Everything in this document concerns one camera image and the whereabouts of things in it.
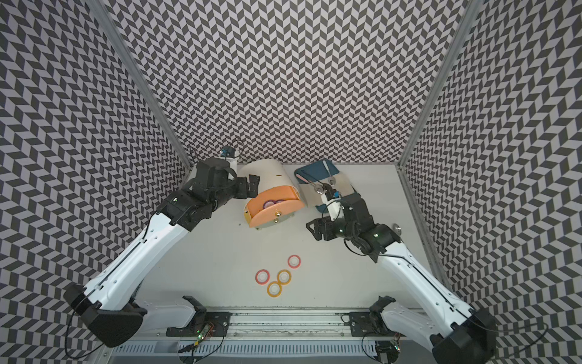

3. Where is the yellow drawer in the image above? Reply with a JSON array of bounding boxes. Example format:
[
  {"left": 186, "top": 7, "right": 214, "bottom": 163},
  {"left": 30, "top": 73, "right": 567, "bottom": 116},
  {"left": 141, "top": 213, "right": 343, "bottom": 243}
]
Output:
[{"left": 244, "top": 211, "right": 253, "bottom": 227}]

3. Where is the pink top drawer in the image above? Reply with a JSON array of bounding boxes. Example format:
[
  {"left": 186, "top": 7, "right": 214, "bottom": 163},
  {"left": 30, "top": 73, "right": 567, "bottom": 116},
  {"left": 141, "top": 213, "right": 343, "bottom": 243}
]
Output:
[{"left": 243, "top": 191, "right": 306, "bottom": 228}]

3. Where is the white drawer cabinet shell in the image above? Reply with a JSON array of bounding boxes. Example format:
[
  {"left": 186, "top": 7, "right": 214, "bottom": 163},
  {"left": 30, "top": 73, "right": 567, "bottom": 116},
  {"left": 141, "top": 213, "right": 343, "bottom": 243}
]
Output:
[{"left": 239, "top": 159, "right": 298, "bottom": 201}]

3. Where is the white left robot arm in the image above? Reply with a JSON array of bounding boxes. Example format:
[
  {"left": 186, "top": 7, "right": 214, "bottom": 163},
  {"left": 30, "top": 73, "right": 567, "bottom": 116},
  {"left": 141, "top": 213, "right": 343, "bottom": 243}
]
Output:
[{"left": 64, "top": 158, "right": 260, "bottom": 347}]

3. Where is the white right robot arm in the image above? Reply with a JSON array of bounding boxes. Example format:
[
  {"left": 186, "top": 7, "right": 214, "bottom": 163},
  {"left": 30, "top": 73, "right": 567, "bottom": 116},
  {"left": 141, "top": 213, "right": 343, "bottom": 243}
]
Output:
[{"left": 306, "top": 193, "right": 497, "bottom": 363}]

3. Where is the red tape roll upper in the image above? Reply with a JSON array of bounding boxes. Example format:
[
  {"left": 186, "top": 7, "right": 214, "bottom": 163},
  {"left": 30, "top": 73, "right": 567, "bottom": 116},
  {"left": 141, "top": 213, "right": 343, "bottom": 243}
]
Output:
[{"left": 287, "top": 255, "right": 302, "bottom": 269}]

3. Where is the red tape roll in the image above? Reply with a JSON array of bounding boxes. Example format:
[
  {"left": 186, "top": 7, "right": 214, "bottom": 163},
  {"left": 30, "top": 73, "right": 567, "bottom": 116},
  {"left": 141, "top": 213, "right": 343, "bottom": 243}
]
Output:
[
  {"left": 255, "top": 269, "right": 271, "bottom": 285},
  {"left": 287, "top": 255, "right": 302, "bottom": 269}
]

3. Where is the yellow tape roll upper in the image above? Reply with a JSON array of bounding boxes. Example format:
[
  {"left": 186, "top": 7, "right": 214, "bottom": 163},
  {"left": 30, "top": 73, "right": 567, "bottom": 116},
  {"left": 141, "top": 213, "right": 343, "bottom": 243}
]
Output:
[{"left": 277, "top": 269, "right": 292, "bottom": 286}]

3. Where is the yellow tape roll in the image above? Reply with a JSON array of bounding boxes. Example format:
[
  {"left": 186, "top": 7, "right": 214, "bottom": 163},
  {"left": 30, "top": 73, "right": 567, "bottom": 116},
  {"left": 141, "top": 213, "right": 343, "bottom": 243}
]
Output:
[
  {"left": 267, "top": 281, "right": 283, "bottom": 298},
  {"left": 277, "top": 269, "right": 292, "bottom": 286}
]

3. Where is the red tape roll left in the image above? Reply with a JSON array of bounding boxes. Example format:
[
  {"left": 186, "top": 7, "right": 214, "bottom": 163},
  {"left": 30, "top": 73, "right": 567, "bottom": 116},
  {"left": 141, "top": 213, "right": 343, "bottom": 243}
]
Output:
[{"left": 255, "top": 269, "right": 271, "bottom": 285}]

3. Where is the yellow tape roll lower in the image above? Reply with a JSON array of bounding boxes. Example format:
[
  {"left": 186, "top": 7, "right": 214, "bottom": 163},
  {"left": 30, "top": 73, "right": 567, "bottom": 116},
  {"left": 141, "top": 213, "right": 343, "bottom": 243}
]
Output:
[{"left": 267, "top": 281, "right": 283, "bottom": 298}]

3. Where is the beige cloth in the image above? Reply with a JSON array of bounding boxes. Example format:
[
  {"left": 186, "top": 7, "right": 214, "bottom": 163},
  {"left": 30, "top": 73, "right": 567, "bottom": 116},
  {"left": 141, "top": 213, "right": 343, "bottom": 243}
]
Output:
[{"left": 299, "top": 173, "right": 355, "bottom": 207}]

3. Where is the teal tray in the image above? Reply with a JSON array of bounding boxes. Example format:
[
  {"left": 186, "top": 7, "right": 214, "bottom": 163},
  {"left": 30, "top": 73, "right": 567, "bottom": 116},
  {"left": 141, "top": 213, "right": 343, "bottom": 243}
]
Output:
[{"left": 293, "top": 159, "right": 342, "bottom": 212}]

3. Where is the steel spoon on table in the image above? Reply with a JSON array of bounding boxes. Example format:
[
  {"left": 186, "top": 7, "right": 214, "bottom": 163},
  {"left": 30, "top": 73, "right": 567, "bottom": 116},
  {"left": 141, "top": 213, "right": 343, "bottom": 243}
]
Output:
[{"left": 392, "top": 224, "right": 403, "bottom": 236}]

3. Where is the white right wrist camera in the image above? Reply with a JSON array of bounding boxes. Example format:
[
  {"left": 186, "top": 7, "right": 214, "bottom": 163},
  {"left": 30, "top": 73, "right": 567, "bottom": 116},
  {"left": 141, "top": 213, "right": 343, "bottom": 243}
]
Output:
[{"left": 321, "top": 192, "right": 343, "bottom": 221}]

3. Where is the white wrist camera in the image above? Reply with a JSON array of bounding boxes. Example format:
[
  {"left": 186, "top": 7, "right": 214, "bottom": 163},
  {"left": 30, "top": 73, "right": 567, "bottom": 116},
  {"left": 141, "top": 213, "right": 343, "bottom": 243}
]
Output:
[
  {"left": 220, "top": 146, "right": 240, "bottom": 159},
  {"left": 321, "top": 192, "right": 343, "bottom": 221}
]

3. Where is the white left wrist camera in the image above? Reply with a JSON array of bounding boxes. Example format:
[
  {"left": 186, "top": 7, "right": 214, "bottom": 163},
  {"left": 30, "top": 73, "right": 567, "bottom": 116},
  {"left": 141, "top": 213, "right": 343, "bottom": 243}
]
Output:
[{"left": 220, "top": 146, "right": 240, "bottom": 159}]

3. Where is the pink handled spoon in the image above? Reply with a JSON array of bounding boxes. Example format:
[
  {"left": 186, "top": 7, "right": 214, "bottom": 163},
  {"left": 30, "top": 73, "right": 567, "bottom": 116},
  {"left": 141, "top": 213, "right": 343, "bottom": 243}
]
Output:
[{"left": 296, "top": 174, "right": 324, "bottom": 195}]

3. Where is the dark handled spoon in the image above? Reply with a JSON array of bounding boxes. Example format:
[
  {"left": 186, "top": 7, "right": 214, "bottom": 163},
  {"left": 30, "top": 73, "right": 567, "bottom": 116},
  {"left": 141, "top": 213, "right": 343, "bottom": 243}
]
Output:
[{"left": 302, "top": 170, "right": 333, "bottom": 194}]

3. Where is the white handled spoon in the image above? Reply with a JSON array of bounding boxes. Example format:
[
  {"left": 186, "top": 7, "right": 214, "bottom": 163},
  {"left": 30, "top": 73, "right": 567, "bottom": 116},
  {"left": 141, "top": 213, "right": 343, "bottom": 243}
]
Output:
[{"left": 322, "top": 159, "right": 336, "bottom": 187}]

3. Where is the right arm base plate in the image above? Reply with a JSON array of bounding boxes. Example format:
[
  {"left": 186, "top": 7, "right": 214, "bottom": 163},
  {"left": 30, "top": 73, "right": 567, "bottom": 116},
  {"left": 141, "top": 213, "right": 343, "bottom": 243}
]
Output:
[{"left": 341, "top": 312, "right": 404, "bottom": 338}]

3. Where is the aluminium front rail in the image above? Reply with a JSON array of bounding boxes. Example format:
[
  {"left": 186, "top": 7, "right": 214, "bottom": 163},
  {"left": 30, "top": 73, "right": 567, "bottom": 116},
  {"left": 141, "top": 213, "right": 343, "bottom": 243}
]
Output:
[{"left": 97, "top": 308, "right": 483, "bottom": 364}]

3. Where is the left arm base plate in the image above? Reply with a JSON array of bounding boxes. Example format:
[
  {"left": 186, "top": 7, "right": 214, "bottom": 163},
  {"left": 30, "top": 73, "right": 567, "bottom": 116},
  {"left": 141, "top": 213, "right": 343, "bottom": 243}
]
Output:
[{"left": 165, "top": 312, "right": 232, "bottom": 338}]

